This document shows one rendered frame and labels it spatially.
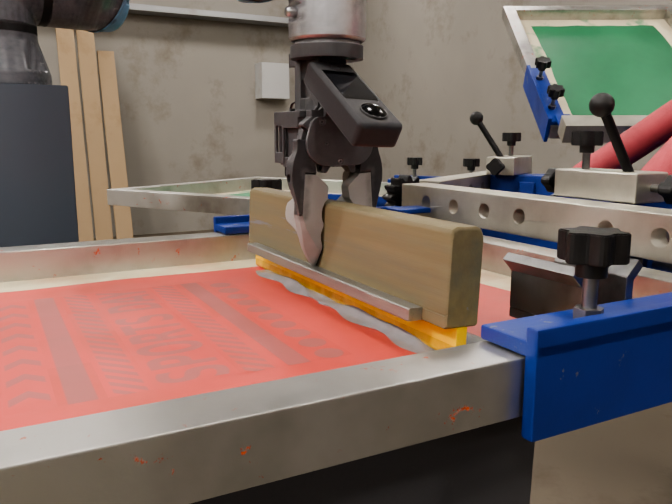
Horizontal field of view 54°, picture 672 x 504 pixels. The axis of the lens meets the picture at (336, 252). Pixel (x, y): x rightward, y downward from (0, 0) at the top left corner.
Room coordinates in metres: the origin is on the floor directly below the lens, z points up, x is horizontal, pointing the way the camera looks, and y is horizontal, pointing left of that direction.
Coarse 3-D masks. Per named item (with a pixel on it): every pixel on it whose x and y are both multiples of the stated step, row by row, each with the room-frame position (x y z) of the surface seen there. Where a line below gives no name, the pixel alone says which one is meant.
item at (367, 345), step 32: (480, 288) 0.70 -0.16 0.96; (320, 320) 0.58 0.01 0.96; (480, 320) 0.58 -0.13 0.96; (352, 352) 0.49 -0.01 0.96; (384, 352) 0.49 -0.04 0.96; (0, 384) 0.42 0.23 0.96; (192, 384) 0.42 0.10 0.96; (224, 384) 0.42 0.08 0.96; (0, 416) 0.37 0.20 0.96; (32, 416) 0.37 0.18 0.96; (64, 416) 0.37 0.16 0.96
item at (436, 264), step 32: (256, 192) 0.80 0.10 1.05; (288, 192) 0.75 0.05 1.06; (256, 224) 0.80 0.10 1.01; (288, 224) 0.71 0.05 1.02; (352, 224) 0.59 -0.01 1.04; (384, 224) 0.54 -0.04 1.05; (416, 224) 0.50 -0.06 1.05; (448, 224) 0.48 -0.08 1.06; (320, 256) 0.64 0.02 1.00; (352, 256) 0.59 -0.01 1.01; (384, 256) 0.54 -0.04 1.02; (416, 256) 0.50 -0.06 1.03; (448, 256) 0.46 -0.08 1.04; (480, 256) 0.47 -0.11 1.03; (384, 288) 0.54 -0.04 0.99; (416, 288) 0.50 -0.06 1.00; (448, 288) 0.46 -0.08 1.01; (448, 320) 0.46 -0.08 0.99
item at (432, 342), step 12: (264, 264) 0.80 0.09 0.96; (288, 276) 0.73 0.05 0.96; (312, 288) 0.68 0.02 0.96; (324, 288) 0.65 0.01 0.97; (336, 300) 0.63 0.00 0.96; (348, 300) 0.61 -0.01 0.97; (372, 312) 0.57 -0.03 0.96; (396, 324) 0.53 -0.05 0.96; (420, 336) 0.50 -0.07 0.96; (432, 348) 0.49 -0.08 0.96
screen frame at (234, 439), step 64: (0, 256) 0.73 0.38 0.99; (64, 256) 0.76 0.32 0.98; (128, 256) 0.80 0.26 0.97; (192, 256) 0.84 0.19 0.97; (256, 384) 0.33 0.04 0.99; (320, 384) 0.33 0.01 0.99; (384, 384) 0.33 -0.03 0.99; (448, 384) 0.35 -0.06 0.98; (512, 384) 0.37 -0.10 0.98; (0, 448) 0.26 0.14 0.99; (64, 448) 0.26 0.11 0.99; (128, 448) 0.27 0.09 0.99; (192, 448) 0.28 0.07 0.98; (256, 448) 0.29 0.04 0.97; (320, 448) 0.31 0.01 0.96; (384, 448) 0.33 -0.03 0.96
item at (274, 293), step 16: (208, 272) 0.79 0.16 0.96; (224, 272) 0.79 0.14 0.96; (240, 272) 0.79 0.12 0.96; (48, 288) 0.70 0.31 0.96; (64, 288) 0.70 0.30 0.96; (80, 288) 0.70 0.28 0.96; (96, 288) 0.70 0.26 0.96; (112, 288) 0.70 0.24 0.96; (128, 288) 0.70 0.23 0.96; (256, 288) 0.70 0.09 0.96; (272, 288) 0.70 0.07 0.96; (272, 304) 0.63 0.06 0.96; (288, 304) 0.63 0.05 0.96; (304, 304) 0.63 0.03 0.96
